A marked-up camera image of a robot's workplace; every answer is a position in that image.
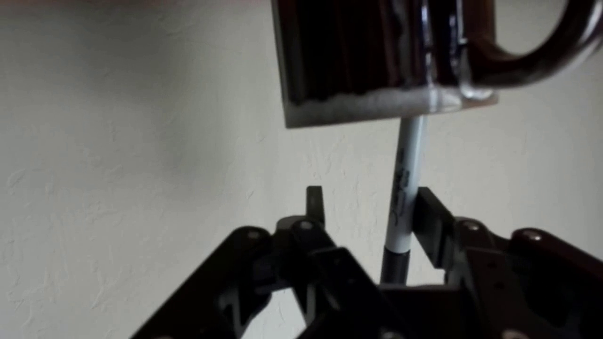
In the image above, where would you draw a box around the black marker white barrel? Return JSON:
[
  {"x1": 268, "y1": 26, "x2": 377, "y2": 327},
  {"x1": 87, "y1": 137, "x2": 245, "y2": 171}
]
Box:
[{"x1": 381, "y1": 116, "x2": 424, "y2": 284}]

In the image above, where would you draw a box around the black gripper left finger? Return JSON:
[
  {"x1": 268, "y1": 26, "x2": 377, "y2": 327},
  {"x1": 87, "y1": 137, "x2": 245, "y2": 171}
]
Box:
[{"x1": 132, "y1": 186, "x2": 403, "y2": 339}]

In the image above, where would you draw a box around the brown ceramic mug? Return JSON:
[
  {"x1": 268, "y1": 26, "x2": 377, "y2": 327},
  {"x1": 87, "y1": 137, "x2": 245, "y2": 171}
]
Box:
[{"x1": 271, "y1": 0, "x2": 601, "y2": 127}]

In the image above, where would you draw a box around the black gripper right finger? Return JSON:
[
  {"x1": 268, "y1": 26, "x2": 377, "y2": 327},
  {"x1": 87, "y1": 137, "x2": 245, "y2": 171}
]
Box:
[{"x1": 413, "y1": 186, "x2": 603, "y2": 339}]

